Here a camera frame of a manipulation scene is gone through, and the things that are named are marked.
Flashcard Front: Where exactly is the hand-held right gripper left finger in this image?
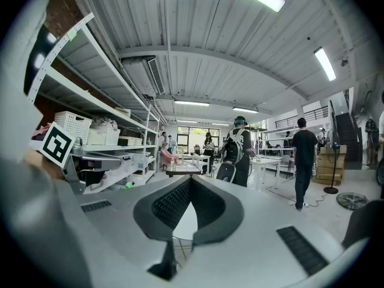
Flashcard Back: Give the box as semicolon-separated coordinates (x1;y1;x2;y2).
58;175;193;288

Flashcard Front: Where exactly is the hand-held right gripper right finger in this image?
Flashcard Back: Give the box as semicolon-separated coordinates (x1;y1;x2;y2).
176;175;370;288

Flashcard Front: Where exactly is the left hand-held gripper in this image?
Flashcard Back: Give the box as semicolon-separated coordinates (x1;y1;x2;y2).
38;121;122;196

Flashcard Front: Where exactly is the person's left forearm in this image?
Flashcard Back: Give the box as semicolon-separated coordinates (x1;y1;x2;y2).
22;149;65;181

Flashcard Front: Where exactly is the cream perforated plastic basket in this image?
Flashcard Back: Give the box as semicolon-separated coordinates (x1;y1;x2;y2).
86;127;121;146

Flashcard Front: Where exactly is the clear plastic storage bin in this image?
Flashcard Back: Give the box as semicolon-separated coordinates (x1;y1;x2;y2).
119;151;151;174

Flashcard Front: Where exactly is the white perforated plastic basket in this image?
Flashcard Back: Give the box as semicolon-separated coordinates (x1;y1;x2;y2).
54;110;92;145

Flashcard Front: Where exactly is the pink cloth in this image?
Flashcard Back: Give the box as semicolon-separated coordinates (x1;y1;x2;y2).
31;122;53;141

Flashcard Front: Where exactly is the round white table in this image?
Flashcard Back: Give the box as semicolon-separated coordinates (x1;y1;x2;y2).
172;203;199;241

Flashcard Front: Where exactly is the pink chair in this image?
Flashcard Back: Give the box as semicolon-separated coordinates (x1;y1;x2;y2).
160;149;180;172

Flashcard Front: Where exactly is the white rectangular table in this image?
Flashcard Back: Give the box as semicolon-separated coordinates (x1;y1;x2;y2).
179;153;211;175
251;157;283;192

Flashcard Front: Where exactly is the black metal patio table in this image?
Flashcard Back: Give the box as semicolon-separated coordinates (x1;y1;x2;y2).
165;163;202;179

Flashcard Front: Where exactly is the white metal shelf unit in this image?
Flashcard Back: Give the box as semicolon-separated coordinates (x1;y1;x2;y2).
28;12;169;195

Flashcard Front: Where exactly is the person's light grey shirt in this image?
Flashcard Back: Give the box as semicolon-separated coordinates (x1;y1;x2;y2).
0;0;91;288

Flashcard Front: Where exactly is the ceiling air conditioner unit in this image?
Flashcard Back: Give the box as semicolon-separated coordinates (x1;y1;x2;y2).
121;55;167;100

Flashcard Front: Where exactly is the stack of cardboard boxes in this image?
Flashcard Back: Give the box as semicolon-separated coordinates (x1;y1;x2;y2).
312;145;348;187

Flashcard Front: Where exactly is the black framed window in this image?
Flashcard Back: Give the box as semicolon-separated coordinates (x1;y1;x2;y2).
176;125;220;154

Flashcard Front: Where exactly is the black round fan grille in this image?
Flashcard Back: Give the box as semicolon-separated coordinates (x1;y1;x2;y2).
335;191;370;211

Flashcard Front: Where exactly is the black standing fan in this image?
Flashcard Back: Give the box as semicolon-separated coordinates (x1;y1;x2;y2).
323;127;342;195

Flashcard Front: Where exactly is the black balcony railing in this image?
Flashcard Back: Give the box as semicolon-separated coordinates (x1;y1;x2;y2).
274;105;329;129

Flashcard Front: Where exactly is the black staircase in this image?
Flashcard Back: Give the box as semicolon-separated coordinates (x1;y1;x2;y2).
329;89;364;171

